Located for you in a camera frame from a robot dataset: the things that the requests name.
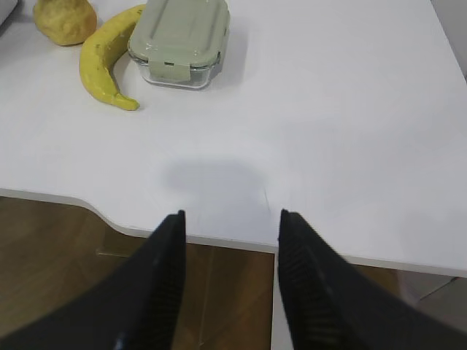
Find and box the yellow banana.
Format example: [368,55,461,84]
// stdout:
[79,4,145,111]

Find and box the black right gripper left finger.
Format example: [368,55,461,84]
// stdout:
[1,211,186,349]

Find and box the yellow pear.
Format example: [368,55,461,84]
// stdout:
[33,0,98,46]

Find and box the glass container green lid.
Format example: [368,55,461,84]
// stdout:
[128,0,230,90]

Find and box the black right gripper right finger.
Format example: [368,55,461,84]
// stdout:
[277,210,466,349]

